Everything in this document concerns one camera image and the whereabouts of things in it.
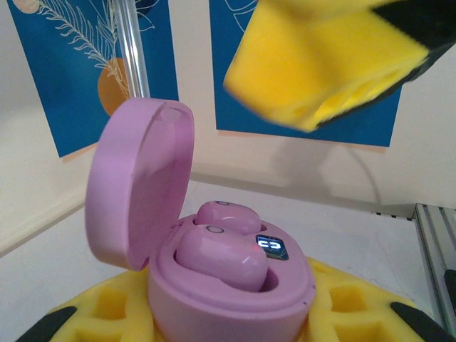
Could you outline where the aluminium corner post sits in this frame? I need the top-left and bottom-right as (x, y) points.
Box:
(113, 0), (150, 104)

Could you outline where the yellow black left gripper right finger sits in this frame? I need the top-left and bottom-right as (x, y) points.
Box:
(302, 256), (456, 342)

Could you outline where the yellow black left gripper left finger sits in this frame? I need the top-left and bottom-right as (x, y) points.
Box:
(14, 269), (157, 342)

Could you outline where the purple earbud charging case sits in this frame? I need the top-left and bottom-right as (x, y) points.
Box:
(84, 98), (318, 342)

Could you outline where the aluminium side rail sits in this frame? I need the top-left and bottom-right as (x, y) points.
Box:
(372, 202), (456, 334)

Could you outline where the blue poster with fern drawing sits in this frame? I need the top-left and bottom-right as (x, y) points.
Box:
(6, 0), (180, 160)

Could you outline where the purple earbud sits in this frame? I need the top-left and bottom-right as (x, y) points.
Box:
(174, 224), (269, 294)
(195, 200), (263, 236)

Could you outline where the blue floral wall poster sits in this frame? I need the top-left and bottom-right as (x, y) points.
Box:
(209, 0), (403, 149)

